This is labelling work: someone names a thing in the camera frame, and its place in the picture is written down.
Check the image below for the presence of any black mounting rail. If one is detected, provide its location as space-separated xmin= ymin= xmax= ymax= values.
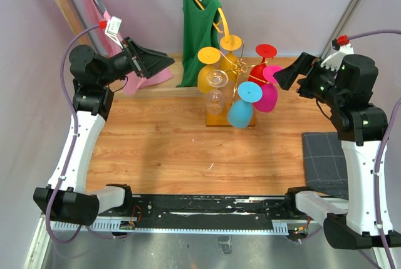
xmin=90 ymin=195 xmax=313 ymax=236

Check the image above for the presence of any clear wine glass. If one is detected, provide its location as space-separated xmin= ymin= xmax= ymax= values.
xmin=206 ymin=70 xmax=229 ymax=115

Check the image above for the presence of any wooden rack base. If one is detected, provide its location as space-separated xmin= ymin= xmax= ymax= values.
xmin=206 ymin=100 xmax=256 ymax=129

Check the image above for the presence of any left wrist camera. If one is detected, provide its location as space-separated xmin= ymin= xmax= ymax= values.
xmin=98 ymin=16 xmax=123 ymax=49

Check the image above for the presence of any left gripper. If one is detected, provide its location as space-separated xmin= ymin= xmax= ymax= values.
xmin=98 ymin=36 xmax=174 ymax=87

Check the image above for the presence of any green tank top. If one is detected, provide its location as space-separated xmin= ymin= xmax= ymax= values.
xmin=178 ymin=0 xmax=221 ymax=87

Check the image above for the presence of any pink cloth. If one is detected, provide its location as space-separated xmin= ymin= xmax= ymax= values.
xmin=83 ymin=0 xmax=173 ymax=95

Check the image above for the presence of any blue goblet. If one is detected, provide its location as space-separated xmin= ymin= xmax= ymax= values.
xmin=227 ymin=81 xmax=263 ymax=129

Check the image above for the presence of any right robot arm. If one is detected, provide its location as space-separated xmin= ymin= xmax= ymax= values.
xmin=274 ymin=53 xmax=400 ymax=250

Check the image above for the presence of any wooden clothes stand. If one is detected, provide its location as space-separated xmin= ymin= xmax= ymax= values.
xmin=55 ymin=0 xmax=200 ymax=98

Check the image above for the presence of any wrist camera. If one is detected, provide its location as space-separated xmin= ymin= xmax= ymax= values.
xmin=98 ymin=16 xmax=123 ymax=49
xmin=320 ymin=34 xmax=354 ymax=71

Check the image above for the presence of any magenta goblet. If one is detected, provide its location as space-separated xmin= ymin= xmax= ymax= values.
xmin=253 ymin=65 xmax=283 ymax=113

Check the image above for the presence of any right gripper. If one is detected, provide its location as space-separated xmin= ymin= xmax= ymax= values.
xmin=273 ymin=51 xmax=346 ymax=108

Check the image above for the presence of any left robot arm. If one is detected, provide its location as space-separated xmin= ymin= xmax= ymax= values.
xmin=33 ymin=37 xmax=175 ymax=226

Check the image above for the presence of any yellow goblet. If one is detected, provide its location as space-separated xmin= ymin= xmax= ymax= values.
xmin=220 ymin=34 xmax=242 ymax=82
xmin=197 ymin=46 xmax=221 ymax=94

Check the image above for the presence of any dark grey checked cloth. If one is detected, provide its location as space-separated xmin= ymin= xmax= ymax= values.
xmin=301 ymin=132 xmax=348 ymax=200

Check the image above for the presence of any gold wire glass rack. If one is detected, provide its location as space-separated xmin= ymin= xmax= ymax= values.
xmin=220 ymin=40 xmax=254 ymax=105

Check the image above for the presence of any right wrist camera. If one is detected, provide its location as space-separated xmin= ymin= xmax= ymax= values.
xmin=320 ymin=34 xmax=354 ymax=71

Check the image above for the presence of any red goblet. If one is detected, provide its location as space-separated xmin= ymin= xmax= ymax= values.
xmin=248 ymin=44 xmax=278 ymax=87

